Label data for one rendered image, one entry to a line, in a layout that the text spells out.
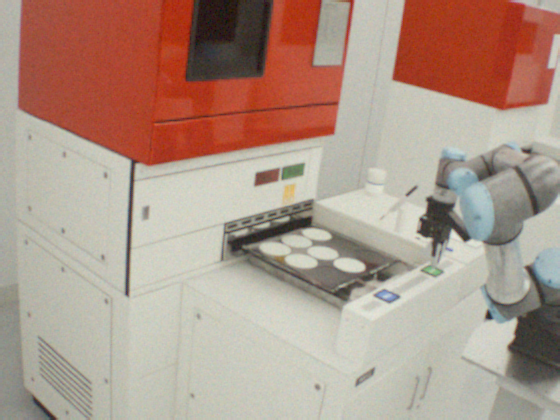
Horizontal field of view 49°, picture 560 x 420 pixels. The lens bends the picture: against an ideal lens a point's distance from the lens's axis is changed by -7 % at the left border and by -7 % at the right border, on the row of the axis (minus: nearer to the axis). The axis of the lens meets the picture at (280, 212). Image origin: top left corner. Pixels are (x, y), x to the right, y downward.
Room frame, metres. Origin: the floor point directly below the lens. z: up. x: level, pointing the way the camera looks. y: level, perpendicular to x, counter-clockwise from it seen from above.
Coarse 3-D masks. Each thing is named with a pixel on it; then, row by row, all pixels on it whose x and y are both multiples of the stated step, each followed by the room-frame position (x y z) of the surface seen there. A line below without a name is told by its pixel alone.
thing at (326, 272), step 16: (272, 240) 1.99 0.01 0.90; (320, 240) 2.04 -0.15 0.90; (336, 240) 2.07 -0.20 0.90; (272, 256) 1.86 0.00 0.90; (352, 256) 1.95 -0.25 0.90; (368, 256) 1.97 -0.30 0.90; (384, 256) 1.98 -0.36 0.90; (304, 272) 1.78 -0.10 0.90; (320, 272) 1.80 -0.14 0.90; (336, 272) 1.81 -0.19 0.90; (352, 272) 1.82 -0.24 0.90
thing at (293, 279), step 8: (256, 256) 1.95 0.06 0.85; (256, 264) 1.94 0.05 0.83; (264, 264) 1.92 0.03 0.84; (272, 264) 1.91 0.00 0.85; (272, 272) 1.90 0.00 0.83; (280, 272) 1.88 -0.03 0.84; (288, 272) 1.87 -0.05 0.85; (288, 280) 1.86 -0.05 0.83; (296, 280) 1.84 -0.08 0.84; (304, 280) 1.83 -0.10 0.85; (304, 288) 1.82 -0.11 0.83; (312, 288) 1.80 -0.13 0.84; (320, 288) 1.79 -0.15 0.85; (320, 296) 1.78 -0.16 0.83; (328, 296) 1.76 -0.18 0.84; (336, 296) 1.75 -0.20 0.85; (336, 304) 1.74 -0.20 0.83; (344, 304) 1.72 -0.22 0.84
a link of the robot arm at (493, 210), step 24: (480, 192) 1.26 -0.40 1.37; (504, 192) 1.25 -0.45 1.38; (528, 192) 1.24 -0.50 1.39; (480, 216) 1.23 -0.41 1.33; (504, 216) 1.23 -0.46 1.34; (528, 216) 1.25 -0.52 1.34; (480, 240) 1.25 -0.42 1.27; (504, 240) 1.27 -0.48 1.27; (504, 264) 1.35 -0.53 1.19; (480, 288) 1.52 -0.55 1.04; (504, 288) 1.41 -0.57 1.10; (528, 288) 1.44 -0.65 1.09; (504, 312) 1.45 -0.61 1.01
